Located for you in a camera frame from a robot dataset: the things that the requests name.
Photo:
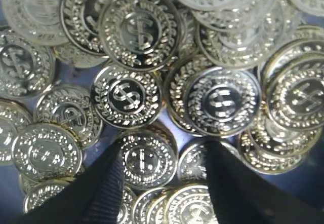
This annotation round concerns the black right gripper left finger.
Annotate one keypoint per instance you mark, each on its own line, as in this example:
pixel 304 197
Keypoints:
pixel 94 197

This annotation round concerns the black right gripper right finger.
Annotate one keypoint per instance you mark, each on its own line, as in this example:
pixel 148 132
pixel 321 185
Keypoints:
pixel 239 195

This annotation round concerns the gold coin bottom centre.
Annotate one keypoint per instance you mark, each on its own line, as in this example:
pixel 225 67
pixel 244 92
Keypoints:
pixel 150 157

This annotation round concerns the gold coin middle right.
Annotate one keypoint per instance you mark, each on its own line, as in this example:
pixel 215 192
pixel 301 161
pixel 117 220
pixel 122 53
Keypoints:
pixel 221 102

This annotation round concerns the gold coin middle of plate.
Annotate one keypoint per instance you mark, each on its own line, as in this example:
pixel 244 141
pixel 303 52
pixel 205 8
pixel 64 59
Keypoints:
pixel 126 99

